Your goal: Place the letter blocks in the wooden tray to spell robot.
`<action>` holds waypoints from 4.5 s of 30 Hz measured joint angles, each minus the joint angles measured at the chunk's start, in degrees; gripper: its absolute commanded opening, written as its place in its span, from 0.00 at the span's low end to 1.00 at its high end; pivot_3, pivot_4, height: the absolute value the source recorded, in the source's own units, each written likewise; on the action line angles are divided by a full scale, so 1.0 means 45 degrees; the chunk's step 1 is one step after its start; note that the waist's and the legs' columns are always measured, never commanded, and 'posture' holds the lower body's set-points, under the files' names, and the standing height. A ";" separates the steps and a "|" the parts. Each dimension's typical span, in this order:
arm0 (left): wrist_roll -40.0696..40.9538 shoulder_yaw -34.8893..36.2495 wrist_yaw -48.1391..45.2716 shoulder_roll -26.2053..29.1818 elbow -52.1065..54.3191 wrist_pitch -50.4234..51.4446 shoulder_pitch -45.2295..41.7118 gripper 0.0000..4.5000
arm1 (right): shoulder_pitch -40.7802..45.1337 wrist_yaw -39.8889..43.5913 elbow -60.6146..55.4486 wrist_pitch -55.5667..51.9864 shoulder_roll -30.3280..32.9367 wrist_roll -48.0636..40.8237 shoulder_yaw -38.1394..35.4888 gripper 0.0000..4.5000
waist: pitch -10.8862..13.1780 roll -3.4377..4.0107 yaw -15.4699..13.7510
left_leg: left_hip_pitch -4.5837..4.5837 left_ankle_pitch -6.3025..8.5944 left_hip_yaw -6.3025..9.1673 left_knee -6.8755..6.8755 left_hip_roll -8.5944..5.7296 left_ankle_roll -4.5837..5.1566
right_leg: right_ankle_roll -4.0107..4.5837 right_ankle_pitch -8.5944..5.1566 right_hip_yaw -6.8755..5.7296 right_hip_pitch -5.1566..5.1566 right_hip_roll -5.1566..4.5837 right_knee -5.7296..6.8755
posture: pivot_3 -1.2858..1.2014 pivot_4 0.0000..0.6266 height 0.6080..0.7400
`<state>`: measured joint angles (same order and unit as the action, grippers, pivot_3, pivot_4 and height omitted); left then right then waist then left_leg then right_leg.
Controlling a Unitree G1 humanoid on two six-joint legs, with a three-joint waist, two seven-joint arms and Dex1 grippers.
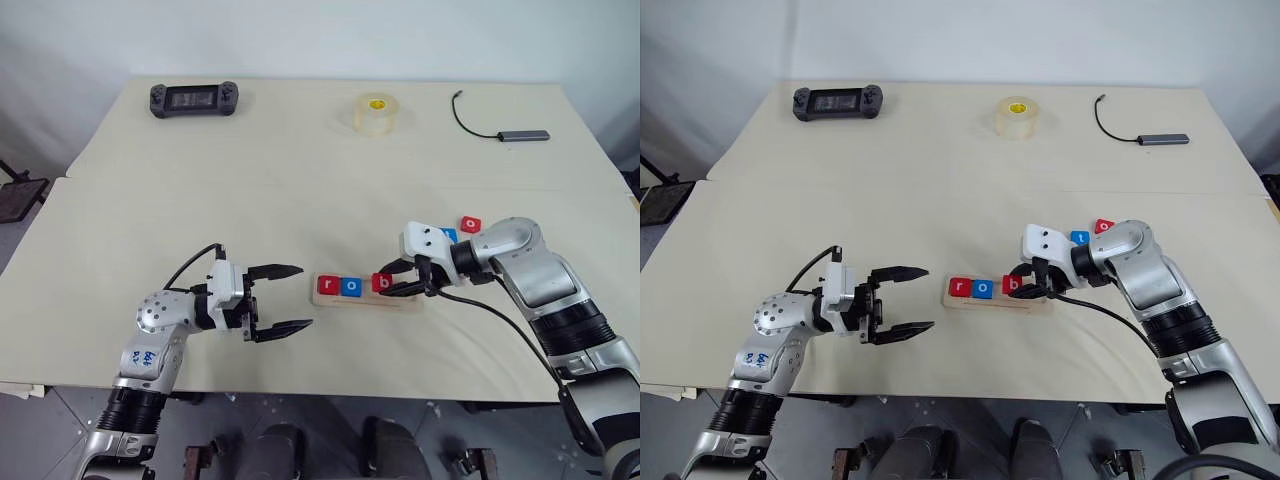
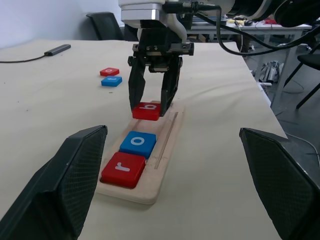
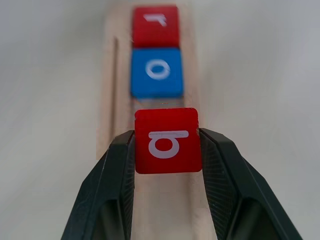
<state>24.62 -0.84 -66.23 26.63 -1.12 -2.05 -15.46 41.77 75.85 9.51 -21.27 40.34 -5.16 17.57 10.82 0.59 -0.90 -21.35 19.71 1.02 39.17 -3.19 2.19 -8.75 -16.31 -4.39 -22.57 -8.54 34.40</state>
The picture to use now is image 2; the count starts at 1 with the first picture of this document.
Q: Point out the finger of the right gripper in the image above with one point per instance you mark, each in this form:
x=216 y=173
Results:
x=171 y=85
x=136 y=85

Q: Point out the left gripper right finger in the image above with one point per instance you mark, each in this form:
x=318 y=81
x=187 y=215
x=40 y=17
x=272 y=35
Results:
x=287 y=185

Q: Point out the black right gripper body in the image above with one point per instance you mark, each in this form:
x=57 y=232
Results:
x=157 y=50

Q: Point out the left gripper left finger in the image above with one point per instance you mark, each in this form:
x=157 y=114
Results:
x=50 y=190

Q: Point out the red letter block b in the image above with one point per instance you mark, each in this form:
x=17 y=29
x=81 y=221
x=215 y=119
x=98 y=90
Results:
x=146 y=112

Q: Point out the blue letter block t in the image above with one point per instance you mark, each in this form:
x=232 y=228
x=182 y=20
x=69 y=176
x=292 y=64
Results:
x=111 y=81

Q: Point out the red letter block o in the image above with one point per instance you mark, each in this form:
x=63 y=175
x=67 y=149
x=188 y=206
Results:
x=109 y=72

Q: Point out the blue letter block o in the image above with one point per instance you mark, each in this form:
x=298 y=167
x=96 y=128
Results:
x=137 y=143

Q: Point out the red letter block r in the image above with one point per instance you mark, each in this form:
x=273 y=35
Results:
x=122 y=170

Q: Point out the wooden letter tray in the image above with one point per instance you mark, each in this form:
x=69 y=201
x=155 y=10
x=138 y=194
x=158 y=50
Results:
x=162 y=175

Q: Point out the black office chair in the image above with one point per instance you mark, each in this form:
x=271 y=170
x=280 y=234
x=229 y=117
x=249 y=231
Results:
x=106 y=26

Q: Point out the grey crumpled bag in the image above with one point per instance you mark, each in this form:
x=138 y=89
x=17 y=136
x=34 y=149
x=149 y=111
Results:
x=271 y=72

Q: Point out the grey background table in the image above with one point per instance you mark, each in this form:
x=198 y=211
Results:
x=282 y=28

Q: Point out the black chair with thin legs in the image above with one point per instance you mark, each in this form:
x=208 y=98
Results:
x=310 y=60

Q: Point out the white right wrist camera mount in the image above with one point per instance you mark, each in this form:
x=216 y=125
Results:
x=140 y=15

